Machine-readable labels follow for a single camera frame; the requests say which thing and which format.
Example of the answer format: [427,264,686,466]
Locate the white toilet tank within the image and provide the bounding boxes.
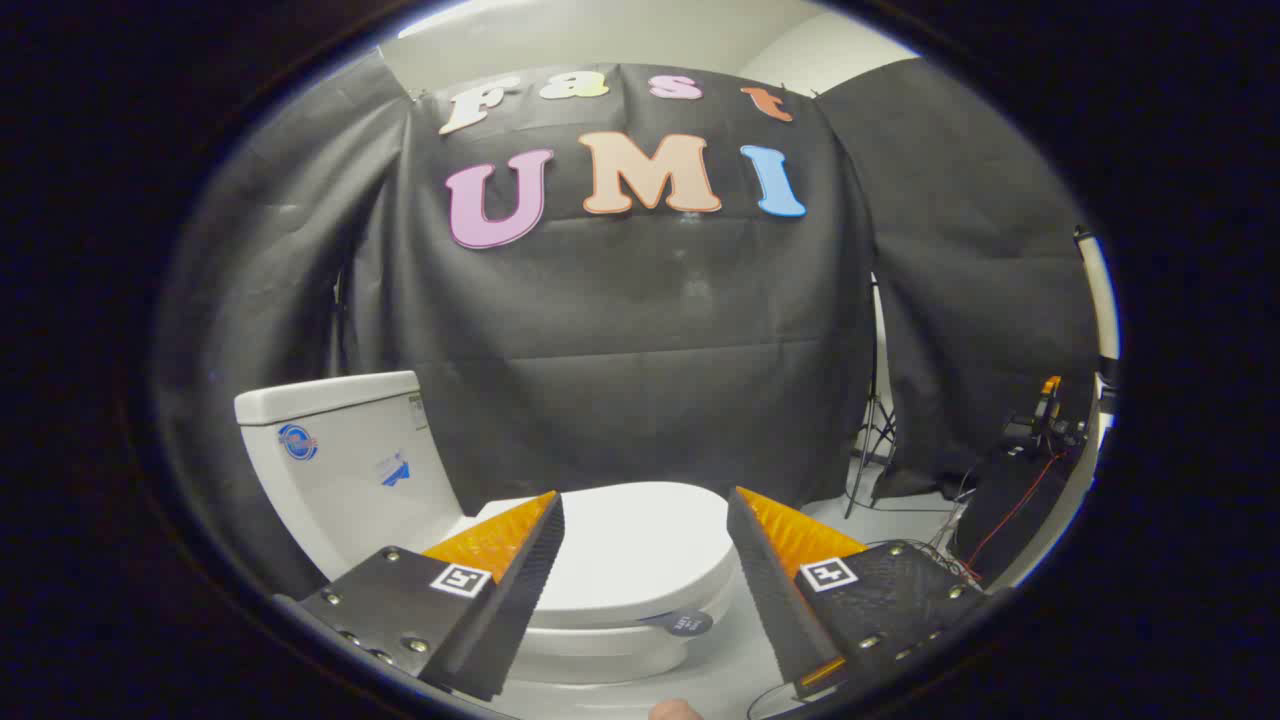
[234,371,479,581]

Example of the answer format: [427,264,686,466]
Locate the black equipment case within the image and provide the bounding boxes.
[948,438,1081,587]

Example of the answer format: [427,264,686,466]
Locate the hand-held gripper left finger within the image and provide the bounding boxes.
[272,490,567,703]

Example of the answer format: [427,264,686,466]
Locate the white toilet lid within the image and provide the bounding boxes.
[470,482,739,631]

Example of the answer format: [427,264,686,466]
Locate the black grip tab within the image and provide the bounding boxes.
[640,608,714,639]

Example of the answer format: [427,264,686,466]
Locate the red cable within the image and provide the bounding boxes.
[963,452,1063,573]

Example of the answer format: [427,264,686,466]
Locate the black backdrop cloth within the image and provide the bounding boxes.
[155,55,1101,601]

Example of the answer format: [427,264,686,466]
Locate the orange black device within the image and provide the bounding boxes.
[1003,375,1089,451]

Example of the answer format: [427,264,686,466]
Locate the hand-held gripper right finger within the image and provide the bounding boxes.
[726,486,993,703]

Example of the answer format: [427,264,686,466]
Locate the black light stand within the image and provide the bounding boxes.
[843,275,901,521]

